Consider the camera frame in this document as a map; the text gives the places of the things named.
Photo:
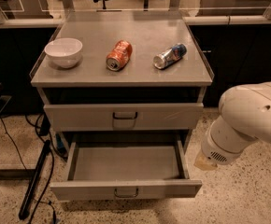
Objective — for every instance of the grey drawer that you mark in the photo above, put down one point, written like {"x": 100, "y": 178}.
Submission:
{"x": 125, "y": 166}
{"x": 123, "y": 117}

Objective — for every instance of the orange soda can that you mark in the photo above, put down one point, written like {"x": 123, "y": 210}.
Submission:
{"x": 119, "y": 56}

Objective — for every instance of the grey drawer cabinet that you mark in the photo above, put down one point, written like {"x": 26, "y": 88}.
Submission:
{"x": 90, "y": 82}

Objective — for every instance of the black floor bar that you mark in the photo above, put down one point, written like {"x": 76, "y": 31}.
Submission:
{"x": 29, "y": 195}

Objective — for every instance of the white horizontal rail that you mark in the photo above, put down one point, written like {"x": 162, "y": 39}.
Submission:
{"x": 207, "y": 20}

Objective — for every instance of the blue silver soda can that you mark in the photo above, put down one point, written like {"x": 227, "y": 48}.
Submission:
{"x": 170, "y": 56}

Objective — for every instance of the white ceramic bowl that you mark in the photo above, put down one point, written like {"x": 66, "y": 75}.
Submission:
{"x": 64, "y": 52}

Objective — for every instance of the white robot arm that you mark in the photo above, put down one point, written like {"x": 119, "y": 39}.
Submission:
{"x": 244, "y": 118}

